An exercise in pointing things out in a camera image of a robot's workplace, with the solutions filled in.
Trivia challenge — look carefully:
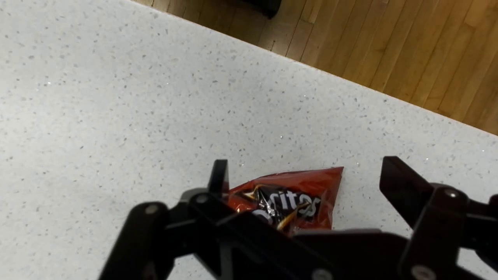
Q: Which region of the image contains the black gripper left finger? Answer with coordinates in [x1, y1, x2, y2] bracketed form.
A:
[98, 158, 335, 280]

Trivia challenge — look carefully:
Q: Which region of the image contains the red Doritos chip packet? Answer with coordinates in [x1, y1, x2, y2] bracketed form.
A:
[222, 165, 345, 235]

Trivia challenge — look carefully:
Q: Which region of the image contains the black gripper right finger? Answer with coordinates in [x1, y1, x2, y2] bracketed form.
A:
[378, 154, 498, 280]

